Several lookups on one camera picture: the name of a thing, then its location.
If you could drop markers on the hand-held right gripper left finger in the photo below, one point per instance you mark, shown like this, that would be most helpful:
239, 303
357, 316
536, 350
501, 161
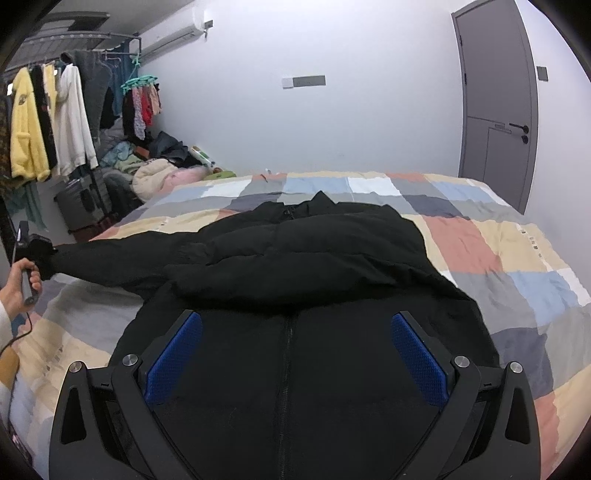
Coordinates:
173, 357

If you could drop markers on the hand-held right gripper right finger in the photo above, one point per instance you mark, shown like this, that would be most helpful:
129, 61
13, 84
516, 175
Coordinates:
418, 357

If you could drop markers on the black puffer jacket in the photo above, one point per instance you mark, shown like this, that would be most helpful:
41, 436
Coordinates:
286, 295

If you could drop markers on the person's left forearm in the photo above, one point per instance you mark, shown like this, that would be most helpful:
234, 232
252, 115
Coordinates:
3, 327

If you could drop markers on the black clothes rack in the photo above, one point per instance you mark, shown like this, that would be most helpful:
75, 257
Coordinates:
99, 138

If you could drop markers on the pile of clothes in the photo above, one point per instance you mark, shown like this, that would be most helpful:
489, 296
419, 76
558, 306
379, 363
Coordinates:
138, 161

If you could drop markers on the person's left hand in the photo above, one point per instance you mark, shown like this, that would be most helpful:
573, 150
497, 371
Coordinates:
16, 288

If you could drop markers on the grey suitcase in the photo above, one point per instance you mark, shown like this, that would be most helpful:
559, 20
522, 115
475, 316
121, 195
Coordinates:
78, 203

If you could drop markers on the patchwork checked bed blanket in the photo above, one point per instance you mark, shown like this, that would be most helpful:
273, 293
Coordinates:
485, 258

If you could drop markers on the yellow fleece jacket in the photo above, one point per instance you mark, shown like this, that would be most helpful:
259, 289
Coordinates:
25, 124

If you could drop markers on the cream fleece garment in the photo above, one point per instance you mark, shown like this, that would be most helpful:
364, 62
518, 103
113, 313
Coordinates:
150, 177

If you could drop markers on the black hanging garment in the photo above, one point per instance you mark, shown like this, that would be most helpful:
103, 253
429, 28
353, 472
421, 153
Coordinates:
44, 115

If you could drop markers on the white hoodie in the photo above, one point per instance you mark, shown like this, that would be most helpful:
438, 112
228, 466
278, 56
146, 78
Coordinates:
71, 120

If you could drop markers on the dark grey hanging coat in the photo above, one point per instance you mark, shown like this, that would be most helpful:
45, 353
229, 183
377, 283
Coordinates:
94, 87

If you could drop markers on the green clip hanger with laundry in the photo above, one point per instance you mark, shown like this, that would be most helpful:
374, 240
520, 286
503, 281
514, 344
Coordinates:
142, 101

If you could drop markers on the white air conditioner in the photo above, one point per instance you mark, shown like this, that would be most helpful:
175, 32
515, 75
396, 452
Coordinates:
152, 27

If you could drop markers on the grey door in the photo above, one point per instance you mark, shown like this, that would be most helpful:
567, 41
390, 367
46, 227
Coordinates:
498, 101

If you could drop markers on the grey wall switch panel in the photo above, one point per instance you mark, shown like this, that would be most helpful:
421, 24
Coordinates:
303, 81

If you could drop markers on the dark wall switch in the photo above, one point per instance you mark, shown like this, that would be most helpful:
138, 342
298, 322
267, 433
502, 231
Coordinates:
542, 73

